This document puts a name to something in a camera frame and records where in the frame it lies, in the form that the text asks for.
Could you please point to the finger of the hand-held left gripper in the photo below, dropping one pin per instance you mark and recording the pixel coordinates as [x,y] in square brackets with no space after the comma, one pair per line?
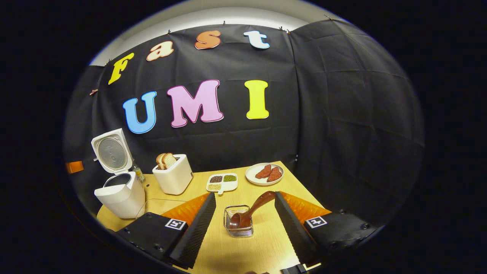
[74,166]

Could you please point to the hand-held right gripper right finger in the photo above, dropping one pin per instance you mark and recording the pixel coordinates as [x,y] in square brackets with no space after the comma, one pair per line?
[295,232]

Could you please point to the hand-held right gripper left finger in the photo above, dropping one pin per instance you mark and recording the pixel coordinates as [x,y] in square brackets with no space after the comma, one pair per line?
[198,232]

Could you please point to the brown wooden spoon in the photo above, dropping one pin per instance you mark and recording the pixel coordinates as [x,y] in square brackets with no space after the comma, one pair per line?
[258,201]

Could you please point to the white rice cooker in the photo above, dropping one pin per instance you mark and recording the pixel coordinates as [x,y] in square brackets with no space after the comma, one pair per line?
[121,198]

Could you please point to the white divided grain dish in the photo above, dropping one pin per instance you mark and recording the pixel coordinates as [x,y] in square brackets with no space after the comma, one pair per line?
[222,182]

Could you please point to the white toaster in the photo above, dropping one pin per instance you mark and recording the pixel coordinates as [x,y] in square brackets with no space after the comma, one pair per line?
[175,180]

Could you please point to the red meat slice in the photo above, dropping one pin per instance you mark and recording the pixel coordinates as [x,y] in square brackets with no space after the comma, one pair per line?
[263,172]
[274,175]

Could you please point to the small glass bottle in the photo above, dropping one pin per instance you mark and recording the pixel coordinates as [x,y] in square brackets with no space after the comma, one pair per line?
[139,173]

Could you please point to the white round plate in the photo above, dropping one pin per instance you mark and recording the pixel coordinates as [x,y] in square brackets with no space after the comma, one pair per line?
[252,177]

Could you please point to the toasted bread slice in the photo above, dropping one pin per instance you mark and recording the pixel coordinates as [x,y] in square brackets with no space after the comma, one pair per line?
[169,160]
[160,160]

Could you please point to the row of black clips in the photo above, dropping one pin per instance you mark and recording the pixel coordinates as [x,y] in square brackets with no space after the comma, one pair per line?
[224,23]

